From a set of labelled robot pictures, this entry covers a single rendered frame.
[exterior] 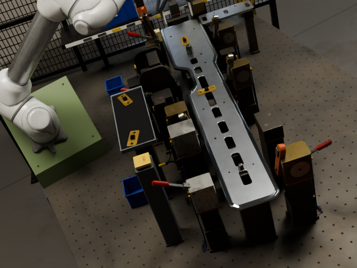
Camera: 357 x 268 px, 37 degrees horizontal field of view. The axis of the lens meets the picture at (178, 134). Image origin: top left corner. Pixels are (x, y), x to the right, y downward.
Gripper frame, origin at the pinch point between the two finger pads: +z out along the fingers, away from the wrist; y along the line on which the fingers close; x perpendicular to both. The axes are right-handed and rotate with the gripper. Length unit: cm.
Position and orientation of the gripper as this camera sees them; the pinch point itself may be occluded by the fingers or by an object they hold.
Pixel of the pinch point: (178, 17)
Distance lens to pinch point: 270.9
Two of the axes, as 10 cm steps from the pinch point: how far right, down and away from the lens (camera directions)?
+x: -2.0, -6.1, 7.7
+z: 2.4, 7.3, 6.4
